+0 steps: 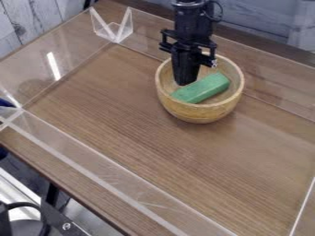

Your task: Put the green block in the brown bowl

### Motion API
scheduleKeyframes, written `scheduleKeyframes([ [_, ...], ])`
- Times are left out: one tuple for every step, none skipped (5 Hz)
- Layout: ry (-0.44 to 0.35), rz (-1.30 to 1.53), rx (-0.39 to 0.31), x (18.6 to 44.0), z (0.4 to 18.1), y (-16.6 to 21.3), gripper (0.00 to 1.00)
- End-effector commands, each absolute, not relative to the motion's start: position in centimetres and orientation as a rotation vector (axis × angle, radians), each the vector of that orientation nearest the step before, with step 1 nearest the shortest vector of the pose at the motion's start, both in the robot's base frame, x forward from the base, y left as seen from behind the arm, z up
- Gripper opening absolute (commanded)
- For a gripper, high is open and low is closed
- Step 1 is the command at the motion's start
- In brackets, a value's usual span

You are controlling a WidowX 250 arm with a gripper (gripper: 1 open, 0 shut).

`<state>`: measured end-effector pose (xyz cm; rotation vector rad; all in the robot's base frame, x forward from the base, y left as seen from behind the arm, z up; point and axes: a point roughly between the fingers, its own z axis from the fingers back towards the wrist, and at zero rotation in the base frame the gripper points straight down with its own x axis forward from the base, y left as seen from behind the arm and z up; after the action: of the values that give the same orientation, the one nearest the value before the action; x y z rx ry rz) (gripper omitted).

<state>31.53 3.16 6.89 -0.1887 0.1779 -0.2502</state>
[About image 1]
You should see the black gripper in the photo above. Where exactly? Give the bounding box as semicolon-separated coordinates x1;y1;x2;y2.
158;29;217;86

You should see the black table leg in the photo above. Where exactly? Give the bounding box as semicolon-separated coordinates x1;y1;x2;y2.
45;183;60;207

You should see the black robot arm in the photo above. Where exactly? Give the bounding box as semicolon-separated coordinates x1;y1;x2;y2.
158;0;222;86

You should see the light wooden bowl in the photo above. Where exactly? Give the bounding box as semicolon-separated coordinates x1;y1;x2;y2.
154;54;244;124

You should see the green rectangular block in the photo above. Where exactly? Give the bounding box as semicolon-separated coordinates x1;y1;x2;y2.
170;73;229;104

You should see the clear acrylic tray enclosure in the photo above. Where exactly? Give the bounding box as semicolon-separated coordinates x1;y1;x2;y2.
0;0;315;236

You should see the black cable loop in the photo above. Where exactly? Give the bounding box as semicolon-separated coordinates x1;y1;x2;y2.
0;201;53;236

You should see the black metal bracket with bolt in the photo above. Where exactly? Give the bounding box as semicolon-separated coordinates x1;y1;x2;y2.
40;202;90;236

